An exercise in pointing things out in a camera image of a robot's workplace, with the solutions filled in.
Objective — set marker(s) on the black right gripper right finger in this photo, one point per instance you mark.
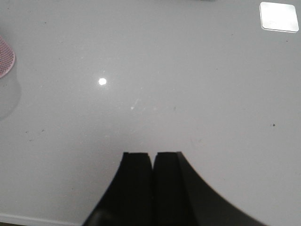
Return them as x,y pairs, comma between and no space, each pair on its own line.
183,198

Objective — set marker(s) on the pink mesh pen holder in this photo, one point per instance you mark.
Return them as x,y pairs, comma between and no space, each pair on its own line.
7,57

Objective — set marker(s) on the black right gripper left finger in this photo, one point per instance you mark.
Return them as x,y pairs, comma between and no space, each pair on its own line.
128,199

